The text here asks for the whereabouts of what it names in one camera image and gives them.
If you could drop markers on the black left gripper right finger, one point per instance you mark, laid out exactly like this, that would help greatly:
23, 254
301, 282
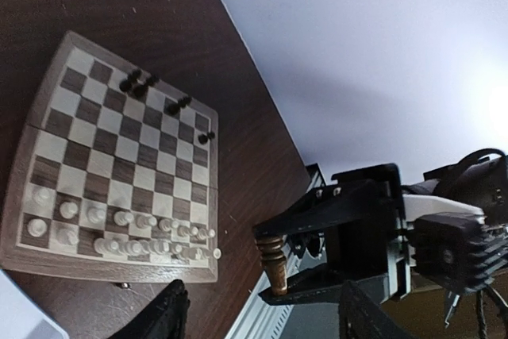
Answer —
360, 317

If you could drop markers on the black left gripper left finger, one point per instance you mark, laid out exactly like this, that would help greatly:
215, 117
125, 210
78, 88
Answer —
165, 317

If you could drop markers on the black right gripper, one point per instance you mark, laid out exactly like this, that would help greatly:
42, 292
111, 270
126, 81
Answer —
364, 219

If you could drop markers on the dark chess piece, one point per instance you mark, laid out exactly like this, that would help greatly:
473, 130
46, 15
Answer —
205, 138
127, 84
142, 89
274, 263
174, 107

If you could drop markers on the wooden chess board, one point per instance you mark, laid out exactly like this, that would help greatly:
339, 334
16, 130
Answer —
84, 137

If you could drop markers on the white chess pieces group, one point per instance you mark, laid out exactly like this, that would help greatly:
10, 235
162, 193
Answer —
170, 232

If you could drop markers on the white plastic sorting tray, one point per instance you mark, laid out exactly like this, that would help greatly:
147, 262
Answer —
21, 317

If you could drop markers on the aluminium front frame rail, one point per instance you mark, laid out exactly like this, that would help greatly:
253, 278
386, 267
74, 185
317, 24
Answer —
258, 319

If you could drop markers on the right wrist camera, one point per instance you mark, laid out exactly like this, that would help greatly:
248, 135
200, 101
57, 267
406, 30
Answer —
452, 244

